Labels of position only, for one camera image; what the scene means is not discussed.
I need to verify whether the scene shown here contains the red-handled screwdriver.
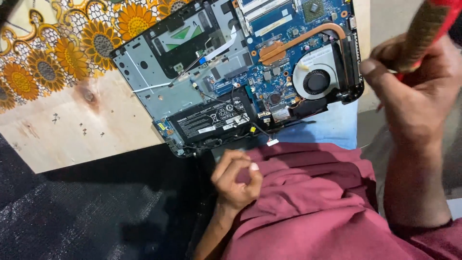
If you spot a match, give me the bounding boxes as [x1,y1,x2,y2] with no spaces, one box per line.
[393,0,462,82]

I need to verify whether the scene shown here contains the blue laptop motherboard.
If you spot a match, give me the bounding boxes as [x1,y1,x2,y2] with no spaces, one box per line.
[207,0,356,124]

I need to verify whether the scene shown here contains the wide white ribbon cable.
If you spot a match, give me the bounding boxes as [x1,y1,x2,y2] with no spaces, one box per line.
[200,31,239,65]

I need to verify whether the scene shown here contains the thin white flat cable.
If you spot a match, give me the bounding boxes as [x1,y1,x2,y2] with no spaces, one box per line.
[132,82,172,93]

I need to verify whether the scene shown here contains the blue jeans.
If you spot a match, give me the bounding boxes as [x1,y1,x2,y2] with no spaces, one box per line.
[269,100,359,151]

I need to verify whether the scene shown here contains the person's left hand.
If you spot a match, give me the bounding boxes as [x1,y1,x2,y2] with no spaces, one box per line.
[211,149,263,212]

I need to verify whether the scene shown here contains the white laptop cooling fan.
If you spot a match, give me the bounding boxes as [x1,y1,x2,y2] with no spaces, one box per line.
[292,45,342,101]

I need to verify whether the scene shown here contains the maroon shirt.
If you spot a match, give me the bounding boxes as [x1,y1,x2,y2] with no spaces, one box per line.
[220,142,462,260]

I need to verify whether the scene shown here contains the person's right hand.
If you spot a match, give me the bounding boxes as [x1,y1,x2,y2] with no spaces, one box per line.
[359,32,462,147]

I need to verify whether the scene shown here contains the black laptop battery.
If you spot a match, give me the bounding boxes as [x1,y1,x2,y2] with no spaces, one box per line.
[168,95,257,145]

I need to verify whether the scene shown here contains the touchpad circuit board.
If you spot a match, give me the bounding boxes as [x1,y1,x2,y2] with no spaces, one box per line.
[152,9,217,78]

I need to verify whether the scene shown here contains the black cable with white connector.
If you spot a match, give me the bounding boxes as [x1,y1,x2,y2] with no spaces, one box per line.
[191,82,279,147]

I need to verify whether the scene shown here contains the sunflower patterned cloth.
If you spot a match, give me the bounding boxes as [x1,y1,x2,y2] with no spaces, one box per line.
[0,0,192,113]

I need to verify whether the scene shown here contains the copper heat pipe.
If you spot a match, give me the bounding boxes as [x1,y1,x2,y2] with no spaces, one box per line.
[259,22,347,66]

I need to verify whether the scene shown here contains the opened black laptop chassis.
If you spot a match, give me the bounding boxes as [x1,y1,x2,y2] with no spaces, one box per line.
[110,0,365,158]

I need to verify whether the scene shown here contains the scattered small screws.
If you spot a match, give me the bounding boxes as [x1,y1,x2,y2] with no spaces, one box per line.
[51,108,125,138]

